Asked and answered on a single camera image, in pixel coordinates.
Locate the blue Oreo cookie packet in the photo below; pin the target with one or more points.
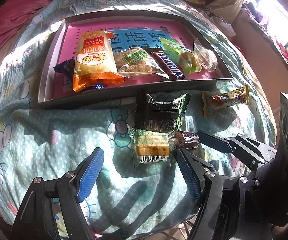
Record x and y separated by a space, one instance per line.
84 80

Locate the clear small cake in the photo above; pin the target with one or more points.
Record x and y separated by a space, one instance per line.
148 146

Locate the clear green-label pastry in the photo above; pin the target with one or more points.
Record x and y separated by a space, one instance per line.
136 61

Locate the orange bread packet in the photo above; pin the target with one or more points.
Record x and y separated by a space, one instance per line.
94 61

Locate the Hello Kitty patterned blanket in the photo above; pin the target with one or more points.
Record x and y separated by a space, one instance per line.
129 200

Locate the black green pea snack packet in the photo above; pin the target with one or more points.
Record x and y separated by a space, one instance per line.
159 116

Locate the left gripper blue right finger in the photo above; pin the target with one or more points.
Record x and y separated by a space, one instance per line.
193 173

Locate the white plastic bag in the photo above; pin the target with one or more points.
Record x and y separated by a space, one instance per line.
221 24

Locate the yellow cow print snack bar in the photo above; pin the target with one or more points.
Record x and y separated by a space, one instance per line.
219 101

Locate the brown Snickers bar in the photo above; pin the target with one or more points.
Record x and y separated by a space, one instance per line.
166 64

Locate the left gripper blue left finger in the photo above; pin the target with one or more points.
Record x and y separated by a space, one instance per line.
87 173

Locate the green pastry packet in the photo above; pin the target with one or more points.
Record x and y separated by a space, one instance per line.
181 56

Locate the small brown wrapped candy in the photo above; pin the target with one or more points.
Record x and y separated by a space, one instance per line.
188 140

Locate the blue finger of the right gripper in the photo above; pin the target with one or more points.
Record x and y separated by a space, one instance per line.
214 142

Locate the dark cardboard box tray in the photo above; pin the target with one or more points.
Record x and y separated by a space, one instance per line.
55 91

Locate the pink and blue book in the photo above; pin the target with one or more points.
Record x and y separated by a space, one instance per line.
139 45

